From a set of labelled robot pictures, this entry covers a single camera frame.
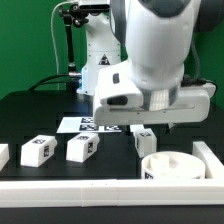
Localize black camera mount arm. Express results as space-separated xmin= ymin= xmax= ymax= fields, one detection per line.
xmin=59 ymin=0 xmax=116 ymax=96

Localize paper sheet with markers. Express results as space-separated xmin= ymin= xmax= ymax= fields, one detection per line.
xmin=57 ymin=117 xmax=121 ymax=133

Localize white cable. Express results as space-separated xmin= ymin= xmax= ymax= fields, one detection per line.
xmin=50 ymin=0 xmax=80 ymax=92

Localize white front fence bar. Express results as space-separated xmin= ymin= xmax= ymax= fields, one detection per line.
xmin=0 ymin=179 xmax=224 ymax=208

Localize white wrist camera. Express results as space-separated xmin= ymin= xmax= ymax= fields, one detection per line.
xmin=95 ymin=61 xmax=143 ymax=108

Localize white left fence bar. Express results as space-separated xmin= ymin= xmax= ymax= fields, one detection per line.
xmin=0 ymin=144 xmax=9 ymax=171

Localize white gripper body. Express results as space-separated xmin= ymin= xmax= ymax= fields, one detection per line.
xmin=93 ymin=84 xmax=211 ymax=125

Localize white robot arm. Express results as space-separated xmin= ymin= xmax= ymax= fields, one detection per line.
xmin=93 ymin=0 xmax=224 ymax=125

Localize white round stool seat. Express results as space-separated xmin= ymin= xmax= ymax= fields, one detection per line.
xmin=141 ymin=151 xmax=205 ymax=179

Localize black cables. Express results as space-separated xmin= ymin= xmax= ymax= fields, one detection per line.
xmin=28 ymin=73 xmax=72 ymax=92

